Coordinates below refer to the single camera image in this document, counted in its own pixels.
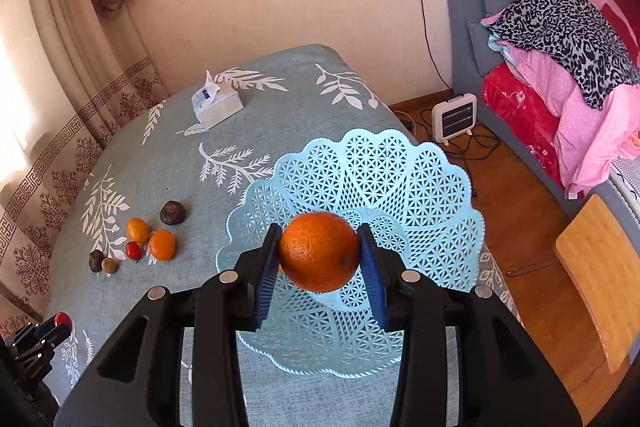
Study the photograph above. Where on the light blue plastic lattice basket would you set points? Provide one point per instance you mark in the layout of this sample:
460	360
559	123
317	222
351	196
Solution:
400	187

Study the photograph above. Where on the striped mattress cover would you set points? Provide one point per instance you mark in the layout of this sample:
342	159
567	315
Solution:
625	182

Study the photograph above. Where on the beige patterned curtain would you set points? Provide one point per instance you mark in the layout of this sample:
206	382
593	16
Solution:
60	107

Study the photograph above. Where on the small dark brown fruit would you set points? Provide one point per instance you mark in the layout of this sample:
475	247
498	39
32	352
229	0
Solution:
96	258

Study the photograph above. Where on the leopard print blanket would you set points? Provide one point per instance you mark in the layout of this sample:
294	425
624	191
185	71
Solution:
565	32

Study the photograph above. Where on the wooden chair seat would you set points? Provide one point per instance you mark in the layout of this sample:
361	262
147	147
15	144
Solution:
595	267

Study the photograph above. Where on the small kiwi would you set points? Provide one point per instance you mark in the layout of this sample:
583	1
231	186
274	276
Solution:
109	265

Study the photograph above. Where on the white electric heater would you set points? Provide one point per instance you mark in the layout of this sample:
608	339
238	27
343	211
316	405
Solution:
454	118

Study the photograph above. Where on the tissue box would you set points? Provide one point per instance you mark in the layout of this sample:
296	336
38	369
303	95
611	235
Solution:
220	107

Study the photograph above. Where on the red floral blanket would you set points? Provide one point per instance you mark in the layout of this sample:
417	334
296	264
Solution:
520	112

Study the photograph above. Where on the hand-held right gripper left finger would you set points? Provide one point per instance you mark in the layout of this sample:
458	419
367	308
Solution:
265	279

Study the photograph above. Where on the orange persimmon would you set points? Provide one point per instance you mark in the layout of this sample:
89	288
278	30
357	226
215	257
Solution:
137	230
162	245

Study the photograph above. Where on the pink dotted blanket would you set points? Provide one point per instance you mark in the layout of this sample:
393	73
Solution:
585	132

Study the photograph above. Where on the grey upholstered bed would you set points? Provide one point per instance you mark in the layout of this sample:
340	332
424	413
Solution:
462	32

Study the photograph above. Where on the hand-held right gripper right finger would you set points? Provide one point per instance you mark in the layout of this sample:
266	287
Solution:
372	279

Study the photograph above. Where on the small red cherry tomato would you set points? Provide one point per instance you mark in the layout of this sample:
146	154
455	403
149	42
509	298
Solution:
132	250

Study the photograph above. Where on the grey pillow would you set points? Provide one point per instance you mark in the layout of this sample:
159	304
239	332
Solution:
482	52

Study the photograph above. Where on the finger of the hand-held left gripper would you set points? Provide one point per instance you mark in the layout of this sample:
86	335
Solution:
42	339

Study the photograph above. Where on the large orange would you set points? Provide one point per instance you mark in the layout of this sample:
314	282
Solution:
315	252

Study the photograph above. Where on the light pink garment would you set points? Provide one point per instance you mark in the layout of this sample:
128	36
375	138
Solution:
612	9

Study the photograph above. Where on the dark brown round fruit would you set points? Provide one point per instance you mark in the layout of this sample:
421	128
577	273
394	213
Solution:
172	213

